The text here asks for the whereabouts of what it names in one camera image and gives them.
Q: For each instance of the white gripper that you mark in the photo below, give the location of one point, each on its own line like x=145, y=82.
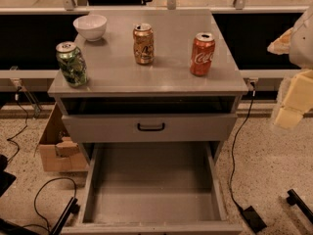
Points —
x=302, y=48

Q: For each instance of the grey drawer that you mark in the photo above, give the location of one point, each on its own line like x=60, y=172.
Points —
x=149, y=128
x=152, y=189

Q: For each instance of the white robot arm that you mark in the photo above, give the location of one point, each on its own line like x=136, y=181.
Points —
x=297, y=42

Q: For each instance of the grey drawer cabinet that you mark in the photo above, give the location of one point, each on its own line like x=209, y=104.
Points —
x=117, y=85

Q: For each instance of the grey top drawer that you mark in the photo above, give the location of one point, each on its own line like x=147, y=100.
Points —
x=149, y=128

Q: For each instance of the black bar right floor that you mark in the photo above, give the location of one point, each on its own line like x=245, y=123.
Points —
x=294, y=200

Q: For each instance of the black bar floor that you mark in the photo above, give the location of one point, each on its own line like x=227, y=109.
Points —
x=294, y=200
x=71, y=208

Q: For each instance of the black power adapter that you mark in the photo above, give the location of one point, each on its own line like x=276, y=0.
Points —
x=253, y=219

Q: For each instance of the red Coca-Cola can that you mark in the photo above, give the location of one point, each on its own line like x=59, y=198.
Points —
x=202, y=53

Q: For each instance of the gold soda can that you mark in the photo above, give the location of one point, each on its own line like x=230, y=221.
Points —
x=143, y=46

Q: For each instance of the white ceramic bowl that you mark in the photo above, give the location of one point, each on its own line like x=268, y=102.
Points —
x=91, y=27

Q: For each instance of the green soda can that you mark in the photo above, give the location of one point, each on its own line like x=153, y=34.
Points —
x=71, y=63

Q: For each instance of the brown cardboard box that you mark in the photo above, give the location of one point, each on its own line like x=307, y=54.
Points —
x=57, y=151

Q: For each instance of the black bar left floor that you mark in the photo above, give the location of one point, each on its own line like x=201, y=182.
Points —
x=71, y=208

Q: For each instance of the black object left edge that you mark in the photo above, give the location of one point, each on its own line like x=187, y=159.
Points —
x=6, y=178

